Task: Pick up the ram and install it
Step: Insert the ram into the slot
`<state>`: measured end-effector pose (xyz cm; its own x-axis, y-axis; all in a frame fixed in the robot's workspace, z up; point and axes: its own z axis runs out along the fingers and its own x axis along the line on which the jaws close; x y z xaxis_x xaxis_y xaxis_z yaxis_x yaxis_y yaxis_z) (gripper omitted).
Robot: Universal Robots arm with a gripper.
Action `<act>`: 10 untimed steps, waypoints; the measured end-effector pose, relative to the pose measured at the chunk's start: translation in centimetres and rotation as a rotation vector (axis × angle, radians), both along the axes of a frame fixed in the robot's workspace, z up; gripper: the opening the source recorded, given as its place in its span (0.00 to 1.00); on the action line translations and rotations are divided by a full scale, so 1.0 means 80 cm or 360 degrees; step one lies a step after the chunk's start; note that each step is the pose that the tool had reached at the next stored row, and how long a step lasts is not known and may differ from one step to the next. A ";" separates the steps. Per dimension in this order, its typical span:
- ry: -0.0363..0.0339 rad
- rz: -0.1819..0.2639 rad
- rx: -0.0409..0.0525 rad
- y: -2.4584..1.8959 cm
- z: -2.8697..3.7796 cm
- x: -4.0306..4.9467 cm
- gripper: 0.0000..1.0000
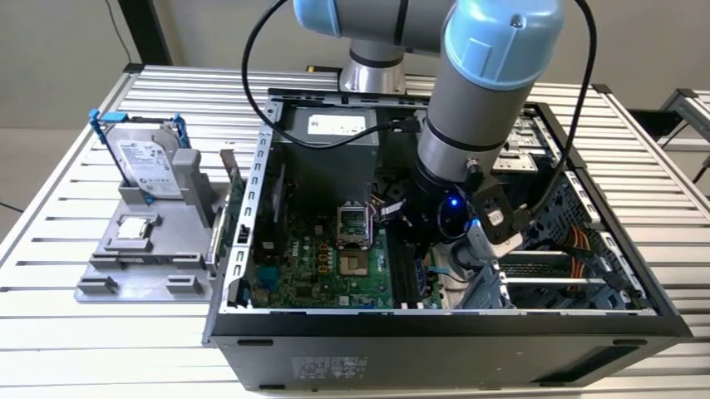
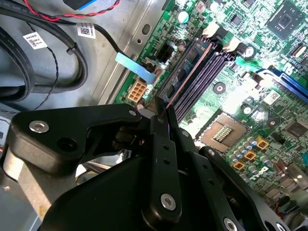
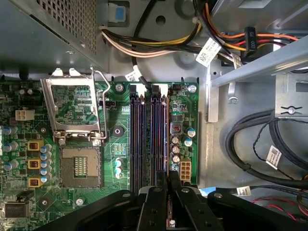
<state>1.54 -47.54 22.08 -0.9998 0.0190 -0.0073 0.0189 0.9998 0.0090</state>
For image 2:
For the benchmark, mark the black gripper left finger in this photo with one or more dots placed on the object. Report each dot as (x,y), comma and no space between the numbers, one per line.
(166,168)

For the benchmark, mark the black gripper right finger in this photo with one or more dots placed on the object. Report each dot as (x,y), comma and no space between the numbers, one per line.
(207,173)

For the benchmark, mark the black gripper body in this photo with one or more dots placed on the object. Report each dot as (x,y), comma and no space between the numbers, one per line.
(108,204)

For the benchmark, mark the RAM stick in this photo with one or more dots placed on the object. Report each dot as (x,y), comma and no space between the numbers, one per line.
(184,72)

